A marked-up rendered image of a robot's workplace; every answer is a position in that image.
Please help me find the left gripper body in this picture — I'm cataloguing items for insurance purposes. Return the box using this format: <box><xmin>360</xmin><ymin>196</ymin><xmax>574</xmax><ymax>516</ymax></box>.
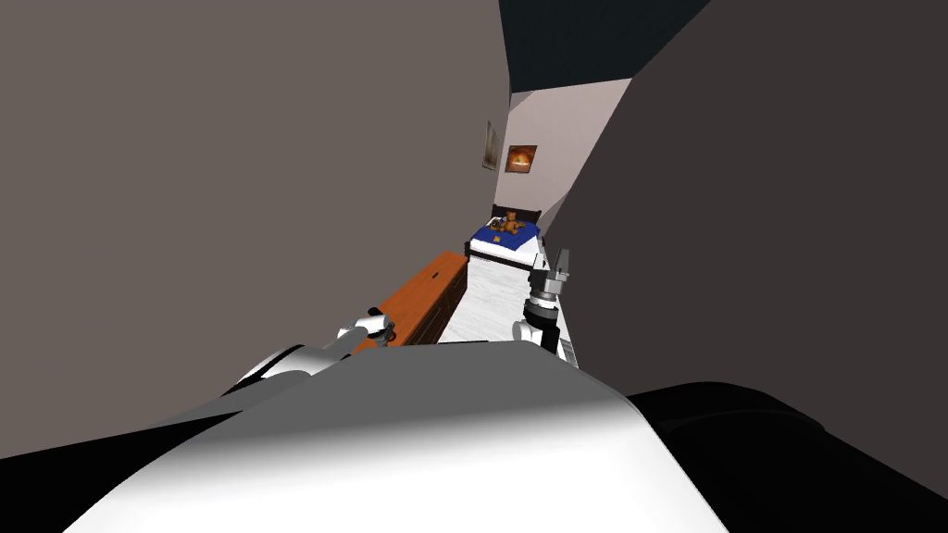
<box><xmin>356</xmin><ymin>306</ymin><xmax>398</xmax><ymax>349</ymax></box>

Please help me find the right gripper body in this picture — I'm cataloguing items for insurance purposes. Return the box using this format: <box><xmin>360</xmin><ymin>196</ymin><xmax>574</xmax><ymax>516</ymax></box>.
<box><xmin>527</xmin><ymin>266</ymin><xmax>570</xmax><ymax>303</ymax></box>

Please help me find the bed with blue cover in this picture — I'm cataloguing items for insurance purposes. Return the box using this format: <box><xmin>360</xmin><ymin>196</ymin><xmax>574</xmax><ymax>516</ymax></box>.
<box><xmin>466</xmin><ymin>203</ymin><xmax>547</xmax><ymax>272</ymax></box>

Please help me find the orange-brown wooden dresser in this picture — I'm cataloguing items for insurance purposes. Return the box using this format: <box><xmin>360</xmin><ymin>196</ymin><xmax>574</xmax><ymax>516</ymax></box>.
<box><xmin>351</xmin><ymin>250</ymin><xmax>470</xmax><ymax>355</ymax></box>

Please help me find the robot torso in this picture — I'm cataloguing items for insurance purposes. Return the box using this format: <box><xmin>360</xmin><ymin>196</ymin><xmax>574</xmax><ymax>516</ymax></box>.
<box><xmin>62</xmin><ymin>340</ymin><xmax>731</xmax><ymax>533</ymax></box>

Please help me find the orange framed wall picture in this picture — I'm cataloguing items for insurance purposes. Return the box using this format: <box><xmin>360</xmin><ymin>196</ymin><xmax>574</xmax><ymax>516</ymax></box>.
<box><xmin>504</xmin><ymin>143</ymin><xmax>539</xmax><ymax>175</ymax></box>

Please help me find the grey framed wall picture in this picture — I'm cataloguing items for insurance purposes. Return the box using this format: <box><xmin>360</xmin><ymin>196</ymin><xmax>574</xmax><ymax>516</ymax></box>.
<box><xmin>480</xmin><ymin>119</ymin><xmax>502</xmax><ymax>172</ymax></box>

